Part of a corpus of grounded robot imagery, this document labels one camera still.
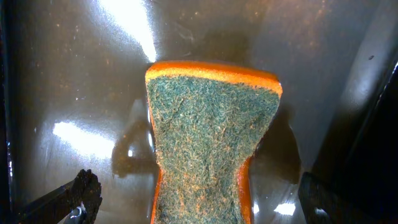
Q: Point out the orange green scrub sponge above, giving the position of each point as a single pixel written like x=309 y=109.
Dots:
x=208 y=120

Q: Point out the black water tray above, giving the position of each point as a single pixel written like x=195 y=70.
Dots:
x=73 y=95

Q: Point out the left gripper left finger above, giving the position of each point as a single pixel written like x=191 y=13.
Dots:
x=75 y=202

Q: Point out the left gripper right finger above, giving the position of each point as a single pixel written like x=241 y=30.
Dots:
x=321 y=205

